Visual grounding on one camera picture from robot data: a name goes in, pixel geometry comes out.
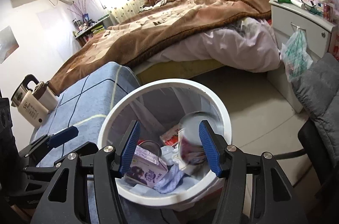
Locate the white bedside cabinet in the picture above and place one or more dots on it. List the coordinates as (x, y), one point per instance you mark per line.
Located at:
(320, 35)

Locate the blue checked tablecloth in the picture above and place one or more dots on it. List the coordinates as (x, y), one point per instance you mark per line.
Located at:
(85, 105)

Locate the cluttered shelf desk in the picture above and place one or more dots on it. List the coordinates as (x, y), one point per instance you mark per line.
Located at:
(85, 27)

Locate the brown bed blanket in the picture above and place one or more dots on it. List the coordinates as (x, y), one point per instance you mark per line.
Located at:
(135, 40)

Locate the green patterned plastic bag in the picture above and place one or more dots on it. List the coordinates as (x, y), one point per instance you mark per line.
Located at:
(294, 55)

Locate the pink bed sheet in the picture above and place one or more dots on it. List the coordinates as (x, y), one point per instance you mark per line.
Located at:
(247, 44)

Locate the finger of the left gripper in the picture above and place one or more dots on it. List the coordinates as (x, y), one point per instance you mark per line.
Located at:
(62, 137)

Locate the white paper cup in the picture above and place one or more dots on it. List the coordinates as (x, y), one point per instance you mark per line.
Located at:
(170, 155)

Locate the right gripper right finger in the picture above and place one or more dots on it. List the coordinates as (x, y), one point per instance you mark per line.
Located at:
(273, 197)

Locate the silver wall poster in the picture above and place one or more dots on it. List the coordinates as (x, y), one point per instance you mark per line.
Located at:
(8, 43)

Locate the white trash bin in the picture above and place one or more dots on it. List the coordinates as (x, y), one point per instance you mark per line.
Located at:
(158, 107)

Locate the white brown lidded mug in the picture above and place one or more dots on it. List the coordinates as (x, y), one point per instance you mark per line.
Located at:
(45, 96)

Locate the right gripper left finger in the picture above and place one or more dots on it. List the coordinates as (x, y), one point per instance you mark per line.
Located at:
(66, 198)

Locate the red drink can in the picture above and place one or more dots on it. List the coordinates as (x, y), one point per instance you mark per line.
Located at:
(191, 154)

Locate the cream electric kettle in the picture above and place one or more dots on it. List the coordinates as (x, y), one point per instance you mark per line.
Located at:
(27, 105)

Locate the grey padded jacket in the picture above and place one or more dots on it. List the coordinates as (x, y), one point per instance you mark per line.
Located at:
(317, 91)

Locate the purple milk carton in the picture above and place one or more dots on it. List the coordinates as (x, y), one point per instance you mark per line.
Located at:
(146, 168)

